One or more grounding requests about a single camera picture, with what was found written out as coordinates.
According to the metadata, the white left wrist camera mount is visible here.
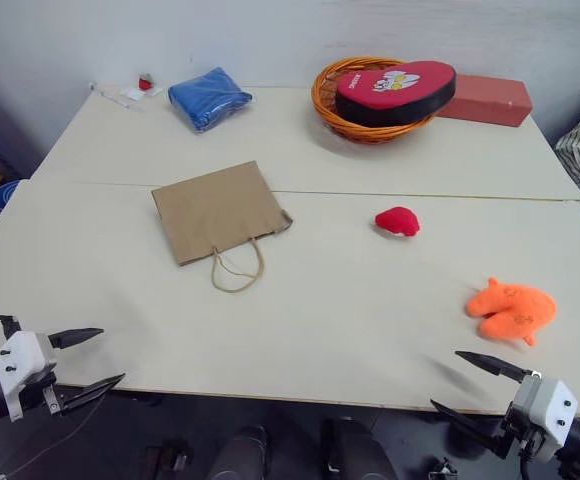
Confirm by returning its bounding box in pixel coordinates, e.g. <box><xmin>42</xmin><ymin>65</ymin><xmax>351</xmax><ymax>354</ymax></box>
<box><xmin>0</xmin><ymin>328</ymin><xmax>57</xmax><ymax>422</ymax></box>

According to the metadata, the blue cloth in plastic bag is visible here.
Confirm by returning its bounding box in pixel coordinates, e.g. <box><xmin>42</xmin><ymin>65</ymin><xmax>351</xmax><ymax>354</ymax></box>
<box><xmin>167</xmin><ymin>66</ymin><xmax>254</xmax><ymax>135</ymax></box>

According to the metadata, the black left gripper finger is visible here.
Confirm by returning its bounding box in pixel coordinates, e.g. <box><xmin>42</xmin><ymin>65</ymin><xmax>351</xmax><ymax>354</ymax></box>
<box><xmin>47</xmin><ymin>327</ymin><xmax>105</xmax><ymax>350</ymax></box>
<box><xmin>56</xmin><ymin>372</ymin><xmax>127</xmax><ymax>416</ymax></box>

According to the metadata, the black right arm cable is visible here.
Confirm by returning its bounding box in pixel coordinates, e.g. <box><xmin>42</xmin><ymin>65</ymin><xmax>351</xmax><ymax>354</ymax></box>
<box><xmin>518</xmin><ymin>438</ymin><xmax>538</xmax><ymax>480</ymax></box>

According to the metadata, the small red plush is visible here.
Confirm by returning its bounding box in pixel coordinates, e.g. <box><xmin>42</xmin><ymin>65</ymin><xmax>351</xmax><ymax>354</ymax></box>
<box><xmin>373</xmin><ymin>205</ymin><xmax>422</xmax><ymax>238</ymax></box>

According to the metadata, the brown paper bag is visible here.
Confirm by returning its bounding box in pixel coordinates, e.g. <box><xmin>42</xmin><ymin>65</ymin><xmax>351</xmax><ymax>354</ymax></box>
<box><xmin>150</xmin><ymin>159</ymin><xmax>295</xmax><ymax>294</ymax></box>

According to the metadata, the dark rounded shape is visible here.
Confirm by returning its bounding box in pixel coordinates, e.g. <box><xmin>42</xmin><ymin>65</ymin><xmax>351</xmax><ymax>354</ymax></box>
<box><xmin>205</xmin><ymin>424</ymin><xmax>272</xmax><ymax>480</ymax></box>

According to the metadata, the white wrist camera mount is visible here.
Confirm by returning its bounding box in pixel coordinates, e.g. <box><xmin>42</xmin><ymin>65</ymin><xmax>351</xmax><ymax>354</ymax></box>
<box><xmin>0</xmin><ymin>328</ymin><xmax>57</xmax><ymax>422</ymax></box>
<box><xmin>511</xmin><ymin>375</ymin><xmax>580</xmax><ymax>464</ymax></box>

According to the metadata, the orange wire basket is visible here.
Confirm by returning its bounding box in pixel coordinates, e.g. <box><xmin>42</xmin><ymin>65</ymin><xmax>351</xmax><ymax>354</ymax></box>
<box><xmin>311</xmin><ymin>55</ymin><xmax>452</xmax><ymax>146</ymax></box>

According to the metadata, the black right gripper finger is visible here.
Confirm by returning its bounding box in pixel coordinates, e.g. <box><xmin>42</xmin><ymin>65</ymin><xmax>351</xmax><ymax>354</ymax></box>
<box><xmin>429</xmin><ymin>398</ymin><xmax>510</xmax><ymax>459</ymax></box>
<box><xmin>454</xmin><ymin>350</ymin><xmax>534</xmax><ymax>385</ymax></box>

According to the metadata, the red heart-shaped box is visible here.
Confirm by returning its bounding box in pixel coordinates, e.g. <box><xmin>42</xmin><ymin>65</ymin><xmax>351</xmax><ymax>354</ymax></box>
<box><xmin>334</xmin><ymin>59</ymin><xmax>458</xmax><ymax>129</ymax></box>

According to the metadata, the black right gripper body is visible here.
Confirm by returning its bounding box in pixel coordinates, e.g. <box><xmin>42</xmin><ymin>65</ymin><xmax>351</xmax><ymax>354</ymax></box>
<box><xmin>498</xmin><ymin>371</ymin><xmax>547</xmax><ymax>462</ymax></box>

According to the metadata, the orange plush toy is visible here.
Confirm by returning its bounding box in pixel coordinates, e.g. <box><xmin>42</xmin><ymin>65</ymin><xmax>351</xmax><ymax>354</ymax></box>
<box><xmin>465</xmin><ymin>276</ymin><xmax>558</xmax><ymax>348</ymax></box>

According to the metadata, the red brick block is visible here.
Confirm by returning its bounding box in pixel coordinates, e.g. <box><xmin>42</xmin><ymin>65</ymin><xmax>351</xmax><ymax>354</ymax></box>
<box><xmin>436</xmin><ymin>73</ymin><xmax>535</xmax><ymax>128</ymax></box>

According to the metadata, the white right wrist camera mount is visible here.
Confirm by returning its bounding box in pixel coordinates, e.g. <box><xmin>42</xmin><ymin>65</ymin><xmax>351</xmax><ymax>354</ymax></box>
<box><xmin>511</xmin><ymin>375</ymin><xmax>580</xmax><ymax>464</ymax></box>

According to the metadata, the clear plastic packet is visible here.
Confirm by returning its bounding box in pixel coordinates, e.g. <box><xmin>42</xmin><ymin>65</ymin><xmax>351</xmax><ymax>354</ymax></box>
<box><xmin>88</xmin><ymin>81</ymin><xmax>164</xmax><ymax>114</ymax></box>

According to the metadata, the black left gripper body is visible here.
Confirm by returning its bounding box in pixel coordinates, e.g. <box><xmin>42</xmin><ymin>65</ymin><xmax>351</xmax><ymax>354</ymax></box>
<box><xmin>18</xmin><ymin>341</ymin><xmax>66</xmax><ymax>417</ymax></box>

